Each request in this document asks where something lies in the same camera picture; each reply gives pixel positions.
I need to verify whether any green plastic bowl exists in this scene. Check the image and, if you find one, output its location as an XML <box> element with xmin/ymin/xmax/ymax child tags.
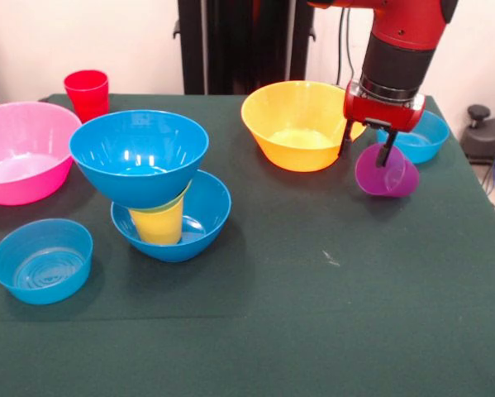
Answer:
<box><xmin>141</xmin><ymin>181</ymin><xmax>193</xmax><ymax>214</ymax></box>

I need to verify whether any black wall cable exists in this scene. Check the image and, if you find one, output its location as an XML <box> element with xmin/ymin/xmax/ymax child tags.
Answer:
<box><xmin>336</xmin><ymin>6</ymin><xmax>355</xmax><ymax>91</ymax></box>

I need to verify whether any translucent blue shallow bowl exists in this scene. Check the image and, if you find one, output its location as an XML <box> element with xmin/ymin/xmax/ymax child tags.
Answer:
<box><xmin>0</xmin><ymin>218</ymin><xmax>94</xmax><ymax>306</ymax></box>
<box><xmin>377</xmin><ymin>109</ymin><xmax>450</xmax><ymax>165</ymax></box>

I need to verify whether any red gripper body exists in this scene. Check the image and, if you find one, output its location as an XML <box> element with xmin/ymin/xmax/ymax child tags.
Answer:
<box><xmin>342</xmin><ymin>80</ymin><xmax>427</xmax><ymax>134</ymax></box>

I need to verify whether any red plastic cup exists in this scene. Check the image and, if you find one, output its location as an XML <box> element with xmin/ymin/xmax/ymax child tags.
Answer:
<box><xmin>63</xmin><ymin>69</ymin><xmax>110</xmax><ymax>124</ymax></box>

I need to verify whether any yellow plastic cup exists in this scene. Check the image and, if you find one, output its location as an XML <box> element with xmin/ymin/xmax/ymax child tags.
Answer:
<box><xmin>128</xmin><ymin>198</ymin><xmax>185</xmax><ymax>246</ymax></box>

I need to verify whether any dark green table cloth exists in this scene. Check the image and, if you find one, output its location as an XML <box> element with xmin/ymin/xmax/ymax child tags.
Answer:
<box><xmin>0</xmin><ymin>93</ymin><xmax>495</xmax><ymax>397</ymax></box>

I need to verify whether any large pink plastic bowl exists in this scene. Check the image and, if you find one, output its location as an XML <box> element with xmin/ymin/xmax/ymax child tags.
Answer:
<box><xmin>0</xmin><ymin>101</ymin><xmax>83</xmax><ymax>207</ymax></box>

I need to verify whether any blue plastic bowl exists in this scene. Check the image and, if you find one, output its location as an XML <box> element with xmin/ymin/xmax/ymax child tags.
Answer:
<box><xmin>110</xmin><ymin>169</ymin><xmax>233</xmax><ymax>263</ymax></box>
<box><xmin>68</xmin><ymin>109</ymin><xmax>210</xmax><ymax>210</ymax></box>

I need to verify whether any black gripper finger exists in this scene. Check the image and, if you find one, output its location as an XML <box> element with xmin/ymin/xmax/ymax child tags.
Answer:
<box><xmin>375</xmin><ymin>128</ymin><xmax>398</xmax><ymax>168</ymax></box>
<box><xmin>338</xmin><ymin>118</ymin><xmax>356</xmax><ymax>158</ymax></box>

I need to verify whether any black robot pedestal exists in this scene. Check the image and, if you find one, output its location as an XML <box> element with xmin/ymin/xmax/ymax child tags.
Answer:
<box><xmin>173</xmin><ymin>0</ymin><xmax>317</xmax><ymax>96</ymax></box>

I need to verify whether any purple plastic cup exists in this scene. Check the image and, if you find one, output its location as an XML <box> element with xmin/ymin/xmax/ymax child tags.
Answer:
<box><xmin>354</xmin><ymin>142</ymin><xmax>421</xmax><ymax>198</ymax></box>

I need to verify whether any dark grey clamp device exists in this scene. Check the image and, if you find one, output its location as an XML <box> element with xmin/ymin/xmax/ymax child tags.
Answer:
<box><xmin>461</xmin><ymin>104</ymin><xmax>495</xmax><ymax>166</ymax></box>

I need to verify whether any large orange plastic bowl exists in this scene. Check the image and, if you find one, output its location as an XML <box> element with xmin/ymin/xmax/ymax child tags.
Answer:
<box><xmin>240</xmin><ymin>80</ymin><xmax>368</xmax><ymax>173</ymax></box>

